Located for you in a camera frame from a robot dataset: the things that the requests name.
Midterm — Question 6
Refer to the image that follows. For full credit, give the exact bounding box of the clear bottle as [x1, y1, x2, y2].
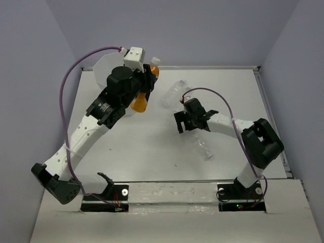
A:
[161, 80, 187, 108]
[183, 87, 192, 96]
[192, 132, 213, 160]

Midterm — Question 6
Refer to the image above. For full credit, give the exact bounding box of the clear bottle far right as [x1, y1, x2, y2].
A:
[183, 87, 192, 96]

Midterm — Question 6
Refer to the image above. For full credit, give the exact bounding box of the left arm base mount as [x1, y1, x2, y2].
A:
[80, 172, 129, 213]

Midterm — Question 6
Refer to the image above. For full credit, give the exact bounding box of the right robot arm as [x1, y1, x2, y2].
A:
[161, 80, 284, 203]

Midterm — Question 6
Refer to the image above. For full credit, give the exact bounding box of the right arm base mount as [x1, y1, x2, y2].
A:
[216, 183, 266, 212]

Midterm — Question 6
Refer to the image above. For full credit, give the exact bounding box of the clear bottle far left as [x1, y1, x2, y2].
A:
[161, 80, 187, 108]

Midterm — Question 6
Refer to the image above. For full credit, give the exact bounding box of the clear bottle near bottom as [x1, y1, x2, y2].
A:
[192, 132, 213, 160]

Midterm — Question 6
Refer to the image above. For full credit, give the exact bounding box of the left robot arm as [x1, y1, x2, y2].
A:
[31, 64, 159, 205]

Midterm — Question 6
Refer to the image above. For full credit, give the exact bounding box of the white plastic bin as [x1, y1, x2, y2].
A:
[93, 47, 147, 113]

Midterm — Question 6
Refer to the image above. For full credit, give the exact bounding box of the orange labelled plastic bottle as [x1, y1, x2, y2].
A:
[131, 57, 160, 113]

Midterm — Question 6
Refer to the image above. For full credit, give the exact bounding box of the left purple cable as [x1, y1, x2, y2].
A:
[60, 46, 125, 211]

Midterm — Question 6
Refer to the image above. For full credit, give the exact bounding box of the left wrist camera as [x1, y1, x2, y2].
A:
[123, 47, 145, 72]

